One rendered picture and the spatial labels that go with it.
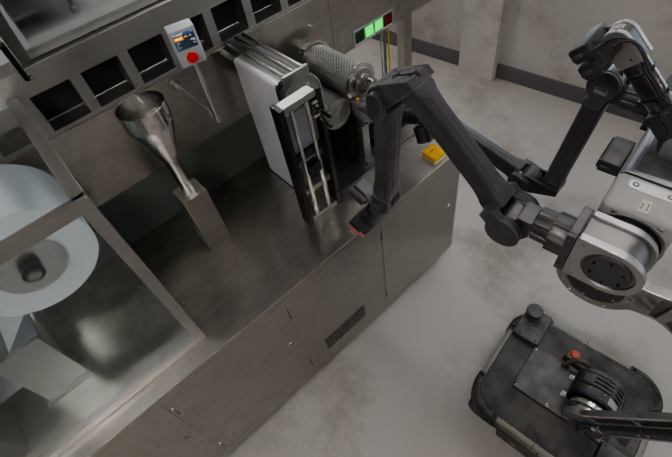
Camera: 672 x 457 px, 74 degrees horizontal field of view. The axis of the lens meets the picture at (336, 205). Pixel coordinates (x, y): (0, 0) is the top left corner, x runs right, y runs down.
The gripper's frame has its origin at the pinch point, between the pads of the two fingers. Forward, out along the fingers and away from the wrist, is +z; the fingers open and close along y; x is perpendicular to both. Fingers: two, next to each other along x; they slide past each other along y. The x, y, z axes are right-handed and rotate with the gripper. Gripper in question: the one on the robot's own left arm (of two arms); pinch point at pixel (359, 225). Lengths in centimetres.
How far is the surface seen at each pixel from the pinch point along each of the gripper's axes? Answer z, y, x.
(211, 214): 22, 27, -41
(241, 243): 32.3, 24.5, -27.2
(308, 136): -6.5, -7.4, -32.6
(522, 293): 70, -71, 89
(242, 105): 21, -12, -66
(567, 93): 89, -236, 45
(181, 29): -38, 13, -67
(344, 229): 18.5, -3.2, -2.8
